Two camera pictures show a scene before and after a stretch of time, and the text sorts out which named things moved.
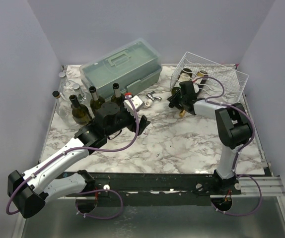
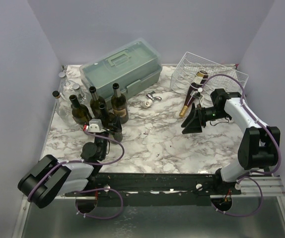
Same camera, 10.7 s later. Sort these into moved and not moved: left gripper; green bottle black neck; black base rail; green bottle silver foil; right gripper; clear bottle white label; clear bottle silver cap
Moved: left gripper; right gripper
Not moved: clear bottle silver cap; green bottle black neck; clear bottle white label; green bottle silver foil; black base rail
